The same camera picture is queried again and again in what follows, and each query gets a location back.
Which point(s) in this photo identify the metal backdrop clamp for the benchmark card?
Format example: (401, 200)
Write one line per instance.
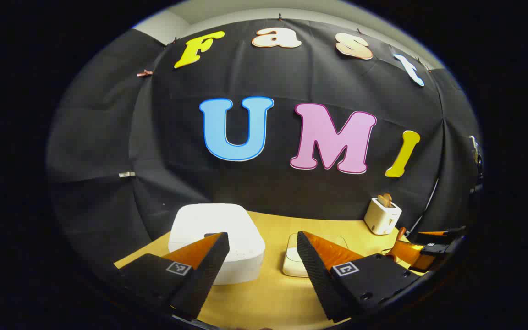
(475, 151)

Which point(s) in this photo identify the brown toast slice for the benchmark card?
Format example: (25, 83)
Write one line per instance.
(388, 198)
(382, 200)

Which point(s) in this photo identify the silver clip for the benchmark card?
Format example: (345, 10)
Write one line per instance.
(127, 174)

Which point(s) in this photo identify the copper clip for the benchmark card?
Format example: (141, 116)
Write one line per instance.
(145, 73)

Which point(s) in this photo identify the clear plastic container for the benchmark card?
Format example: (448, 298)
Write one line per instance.
(291, 243)

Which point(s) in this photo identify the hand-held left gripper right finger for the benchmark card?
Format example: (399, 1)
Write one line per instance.
(319, 275)

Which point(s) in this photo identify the white toaster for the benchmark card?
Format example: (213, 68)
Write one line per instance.
(381, 220)

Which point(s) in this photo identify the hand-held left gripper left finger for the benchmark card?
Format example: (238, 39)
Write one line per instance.
(204, 275)

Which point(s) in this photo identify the black backdrop cloth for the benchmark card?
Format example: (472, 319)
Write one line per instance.
(264, 183)

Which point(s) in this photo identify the white rice cooker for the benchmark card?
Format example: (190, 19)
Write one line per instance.
(218, 224)

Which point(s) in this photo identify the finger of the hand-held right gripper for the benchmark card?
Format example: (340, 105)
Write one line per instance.
(413, 254)
(438, 234)

